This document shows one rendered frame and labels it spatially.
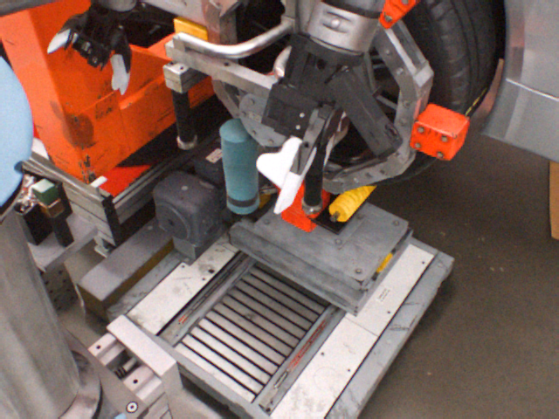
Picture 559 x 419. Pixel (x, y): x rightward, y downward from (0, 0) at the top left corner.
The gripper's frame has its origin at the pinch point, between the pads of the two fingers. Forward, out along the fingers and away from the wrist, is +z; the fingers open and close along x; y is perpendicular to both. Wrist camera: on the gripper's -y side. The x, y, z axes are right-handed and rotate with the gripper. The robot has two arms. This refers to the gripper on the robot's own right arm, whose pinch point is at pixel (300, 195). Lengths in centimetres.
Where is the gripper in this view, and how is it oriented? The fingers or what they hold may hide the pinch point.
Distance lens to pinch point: 76.2
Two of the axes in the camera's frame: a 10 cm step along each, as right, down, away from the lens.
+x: -3.5, 3.6, -8.7
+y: -8.9, -4.1, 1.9
